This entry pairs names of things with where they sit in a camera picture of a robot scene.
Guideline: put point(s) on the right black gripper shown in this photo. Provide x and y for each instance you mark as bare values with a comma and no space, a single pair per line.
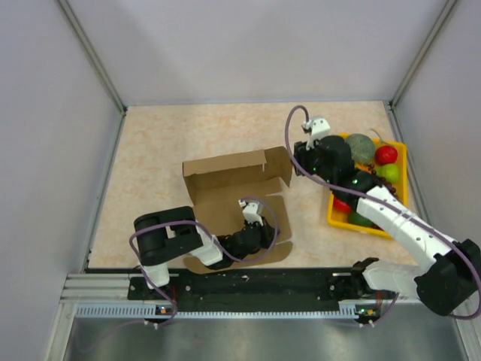
301,155

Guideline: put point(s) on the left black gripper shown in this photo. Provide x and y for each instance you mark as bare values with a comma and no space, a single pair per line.
267,232

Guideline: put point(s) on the brown cardboard box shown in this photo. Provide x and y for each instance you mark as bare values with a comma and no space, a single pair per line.
216,184

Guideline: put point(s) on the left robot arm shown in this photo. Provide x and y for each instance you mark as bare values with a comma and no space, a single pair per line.
165,235

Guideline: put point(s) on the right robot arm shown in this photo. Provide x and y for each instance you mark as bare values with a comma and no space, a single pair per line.
446,272

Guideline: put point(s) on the green netted melon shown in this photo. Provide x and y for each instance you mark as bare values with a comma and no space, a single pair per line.
362,148

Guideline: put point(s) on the red apple near front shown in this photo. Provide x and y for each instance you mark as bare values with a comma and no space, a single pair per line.
341,206

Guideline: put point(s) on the red apple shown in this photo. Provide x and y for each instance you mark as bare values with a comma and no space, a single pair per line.
341,206
386,154

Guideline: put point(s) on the yellow plastic fruit tray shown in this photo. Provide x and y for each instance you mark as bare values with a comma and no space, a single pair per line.
355,222

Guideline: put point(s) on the red apple at back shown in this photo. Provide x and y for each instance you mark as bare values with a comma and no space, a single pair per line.
386,154

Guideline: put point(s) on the dark purple grape bunch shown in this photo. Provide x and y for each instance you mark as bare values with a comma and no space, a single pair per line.
390,186

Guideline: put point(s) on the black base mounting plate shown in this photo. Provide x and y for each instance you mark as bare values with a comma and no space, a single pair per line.
251,289

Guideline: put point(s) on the green apple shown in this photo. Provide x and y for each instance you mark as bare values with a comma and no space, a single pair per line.
389,171

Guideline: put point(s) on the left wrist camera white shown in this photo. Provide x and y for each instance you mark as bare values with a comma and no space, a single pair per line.
252,211

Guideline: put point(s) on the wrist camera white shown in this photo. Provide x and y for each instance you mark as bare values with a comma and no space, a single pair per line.
252,211
317,128

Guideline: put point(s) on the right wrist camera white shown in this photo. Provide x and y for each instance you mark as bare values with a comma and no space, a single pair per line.
317,128

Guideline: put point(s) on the aluminium frame rail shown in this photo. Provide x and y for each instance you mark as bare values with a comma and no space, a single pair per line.
104,296

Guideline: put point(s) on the right aluminium corner post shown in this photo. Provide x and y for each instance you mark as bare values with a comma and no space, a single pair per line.
434,33

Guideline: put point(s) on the aluminium corner post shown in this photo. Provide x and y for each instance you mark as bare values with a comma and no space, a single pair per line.
434,33
91,54

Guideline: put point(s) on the left aluminium corner post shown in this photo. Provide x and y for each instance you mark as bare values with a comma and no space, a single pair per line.
91,54

